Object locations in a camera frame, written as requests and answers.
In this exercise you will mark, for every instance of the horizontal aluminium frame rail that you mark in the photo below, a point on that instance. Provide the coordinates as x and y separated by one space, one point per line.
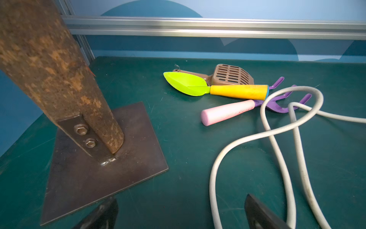
220 28

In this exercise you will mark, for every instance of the purple pink toy rake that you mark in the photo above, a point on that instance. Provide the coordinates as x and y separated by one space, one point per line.
220 113

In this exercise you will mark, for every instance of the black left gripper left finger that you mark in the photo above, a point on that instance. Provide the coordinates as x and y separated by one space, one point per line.
103 217

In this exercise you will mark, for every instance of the left vertical aluminium post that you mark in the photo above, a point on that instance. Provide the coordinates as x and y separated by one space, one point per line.
67 9

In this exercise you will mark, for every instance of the green yellow toy trowel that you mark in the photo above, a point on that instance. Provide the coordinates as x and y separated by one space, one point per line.
195 86

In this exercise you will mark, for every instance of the dark metal tree base plate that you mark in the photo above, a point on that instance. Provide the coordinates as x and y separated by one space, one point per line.
77 180

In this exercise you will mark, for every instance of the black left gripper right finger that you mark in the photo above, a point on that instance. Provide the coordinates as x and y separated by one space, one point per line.
259 216

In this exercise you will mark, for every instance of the brown slotted toy scoop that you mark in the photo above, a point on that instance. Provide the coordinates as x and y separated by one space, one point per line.
225 75

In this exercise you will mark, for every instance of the brown artificial tree trunk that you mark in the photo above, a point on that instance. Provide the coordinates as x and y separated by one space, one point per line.
39 54

